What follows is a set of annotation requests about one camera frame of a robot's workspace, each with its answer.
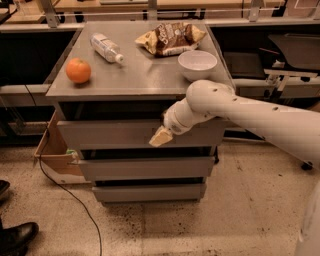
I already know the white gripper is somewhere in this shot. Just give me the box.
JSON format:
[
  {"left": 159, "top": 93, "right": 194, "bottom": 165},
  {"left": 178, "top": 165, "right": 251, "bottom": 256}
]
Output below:
[{"left": 149, "top": 103, "right": 187, "bottom": 147}]

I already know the grey top drawer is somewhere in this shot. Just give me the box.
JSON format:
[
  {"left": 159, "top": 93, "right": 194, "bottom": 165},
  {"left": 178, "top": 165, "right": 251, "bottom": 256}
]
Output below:
[{"left": 57, "top": 119, "right": 226, "bottom": 151}]

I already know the grey drawer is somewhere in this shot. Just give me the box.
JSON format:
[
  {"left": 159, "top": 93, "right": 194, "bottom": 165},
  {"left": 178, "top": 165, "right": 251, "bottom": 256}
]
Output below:
[
  {"left": 79, "top": 157, "right": 214, "bottom": 181},
  {"left": 57, "top": 119, "right": 226, "bottom": 151},
  {"left": 92, "top": 183, "right": 206, "bottom": 203}
]

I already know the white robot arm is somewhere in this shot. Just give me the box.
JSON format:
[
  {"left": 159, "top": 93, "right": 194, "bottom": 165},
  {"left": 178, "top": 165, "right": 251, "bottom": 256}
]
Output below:
[{"left": 149, "top": 80, "right": 320, "bottom": 170}]

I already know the grey middle drawer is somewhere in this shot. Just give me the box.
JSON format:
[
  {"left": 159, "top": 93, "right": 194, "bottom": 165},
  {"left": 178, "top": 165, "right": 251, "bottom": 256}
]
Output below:
[{"left": 79, "top": 157, "right": 214, "bottom": 181}]

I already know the grey bottom drawer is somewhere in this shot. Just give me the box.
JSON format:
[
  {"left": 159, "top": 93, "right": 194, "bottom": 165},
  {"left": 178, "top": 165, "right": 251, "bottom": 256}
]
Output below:
[{"left": 92, "top": 183, "right": 206, "bottom": 203}]

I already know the grey drawer cabinet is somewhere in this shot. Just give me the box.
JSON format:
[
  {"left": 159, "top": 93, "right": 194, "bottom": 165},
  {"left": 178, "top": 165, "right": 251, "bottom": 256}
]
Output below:
[{"left": 47, "top": 21, "right": 218, "bottom": 188}]

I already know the white ceramic bowl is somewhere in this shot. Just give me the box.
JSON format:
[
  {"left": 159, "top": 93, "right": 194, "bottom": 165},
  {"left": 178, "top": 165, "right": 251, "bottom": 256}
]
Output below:
[{"left": 178, "top": 50, "right": 218, "bottom": 82}]

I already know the brown chip bag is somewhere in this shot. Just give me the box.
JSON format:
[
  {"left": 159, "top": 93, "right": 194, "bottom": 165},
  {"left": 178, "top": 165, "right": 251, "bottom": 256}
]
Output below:
[{"left": 135, "top": 22, "right": 207, "bottom": 57}]

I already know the cardboard box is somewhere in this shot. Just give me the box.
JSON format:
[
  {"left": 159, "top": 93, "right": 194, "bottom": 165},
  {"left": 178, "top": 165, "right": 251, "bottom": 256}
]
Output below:
[{"left": 34, "top": 113, "right": 86, "bottom": 184}]

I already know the orange fruit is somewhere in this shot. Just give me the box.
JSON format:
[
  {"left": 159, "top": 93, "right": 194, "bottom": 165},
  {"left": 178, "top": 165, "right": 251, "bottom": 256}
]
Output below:
[{"left": 65, "top": 58, "right": 91, "bottom": 84}]

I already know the clear plastic water bottle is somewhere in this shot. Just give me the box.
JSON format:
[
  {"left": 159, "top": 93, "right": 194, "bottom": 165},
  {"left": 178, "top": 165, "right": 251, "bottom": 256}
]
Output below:
[{"left": 90, "top": 33, "right": 124, "bottom": 64}]

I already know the black leather shoe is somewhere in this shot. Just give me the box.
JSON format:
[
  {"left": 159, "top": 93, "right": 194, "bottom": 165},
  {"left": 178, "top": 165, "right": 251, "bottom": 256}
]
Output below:
[{"left": 0, "top": 222, "right": 39, "bottom": 256}]

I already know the black floor cable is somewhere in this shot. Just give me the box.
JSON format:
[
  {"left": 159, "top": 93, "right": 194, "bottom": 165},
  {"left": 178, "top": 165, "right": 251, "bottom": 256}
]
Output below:
[{"left": 23, "top": 84, "right": 104, "bottom": 256}]

